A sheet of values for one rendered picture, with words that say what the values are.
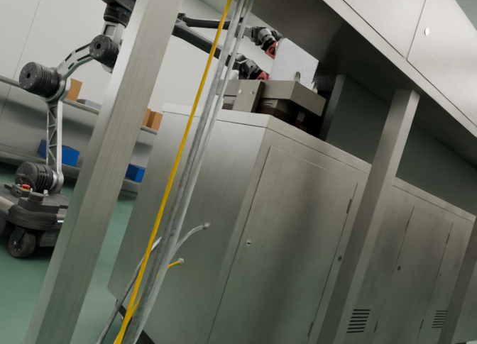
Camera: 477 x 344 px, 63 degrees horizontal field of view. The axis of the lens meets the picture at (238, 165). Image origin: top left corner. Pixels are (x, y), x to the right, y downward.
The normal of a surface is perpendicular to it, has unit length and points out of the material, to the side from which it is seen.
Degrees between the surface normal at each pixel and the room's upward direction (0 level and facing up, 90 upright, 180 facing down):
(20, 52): 90
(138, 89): 90
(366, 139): 90
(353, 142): 90
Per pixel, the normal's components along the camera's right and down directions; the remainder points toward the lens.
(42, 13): 0.62, 0.18
